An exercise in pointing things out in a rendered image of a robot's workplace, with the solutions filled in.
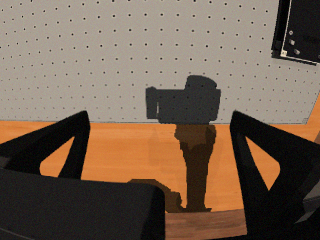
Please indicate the white perforated base plate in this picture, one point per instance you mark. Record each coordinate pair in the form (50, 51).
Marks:
(149, 62)

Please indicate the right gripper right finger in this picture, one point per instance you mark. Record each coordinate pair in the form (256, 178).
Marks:
(298, 180)

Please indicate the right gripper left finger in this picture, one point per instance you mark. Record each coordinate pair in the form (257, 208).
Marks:
(25, 153)

